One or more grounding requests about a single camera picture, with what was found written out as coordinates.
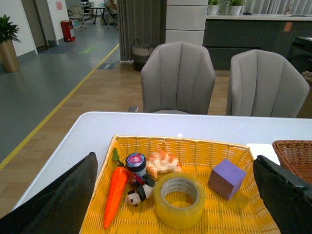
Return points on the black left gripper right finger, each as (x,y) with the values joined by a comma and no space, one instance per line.
(287,197)

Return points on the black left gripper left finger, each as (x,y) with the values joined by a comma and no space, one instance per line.
(60,207)

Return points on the yellow tape roll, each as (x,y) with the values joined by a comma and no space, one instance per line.
(174,217)

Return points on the brown wicker basket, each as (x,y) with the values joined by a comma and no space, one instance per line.
(295,156)

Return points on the yellow wicker basket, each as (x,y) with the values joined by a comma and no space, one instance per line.
(244,213)

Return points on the striped laundry basket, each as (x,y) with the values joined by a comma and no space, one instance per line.
(141,53)

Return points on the orange toy carrot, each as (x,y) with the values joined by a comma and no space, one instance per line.
(118,183)

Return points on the purple foam cube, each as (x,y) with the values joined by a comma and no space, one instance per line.
(226,179)

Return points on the toy panda figure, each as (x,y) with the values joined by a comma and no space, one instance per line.
(142,192)

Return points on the small black jar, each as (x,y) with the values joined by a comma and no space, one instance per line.
(136,166)

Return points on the toy croissant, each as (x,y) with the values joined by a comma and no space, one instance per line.
(160,161)

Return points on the grey chair right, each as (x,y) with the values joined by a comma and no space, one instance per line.
(264,84)

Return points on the grey chair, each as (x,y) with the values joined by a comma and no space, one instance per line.
(264,84)
(178,78)

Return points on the potted plant gold pot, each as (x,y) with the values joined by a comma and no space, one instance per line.
(8,34)

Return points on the grey chair left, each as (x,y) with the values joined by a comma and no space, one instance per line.
(178,78)

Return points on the dark grey counter cabinet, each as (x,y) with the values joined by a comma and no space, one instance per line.
(225,37)

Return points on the red bin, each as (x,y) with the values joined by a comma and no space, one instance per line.
(67,30)

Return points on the white potted plant right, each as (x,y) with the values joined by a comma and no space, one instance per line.
(235,6)

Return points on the white potted plant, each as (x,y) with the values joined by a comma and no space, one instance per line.
(235,6)
(213,7)

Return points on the white potted plant left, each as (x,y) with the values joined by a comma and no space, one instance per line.
(213,7)

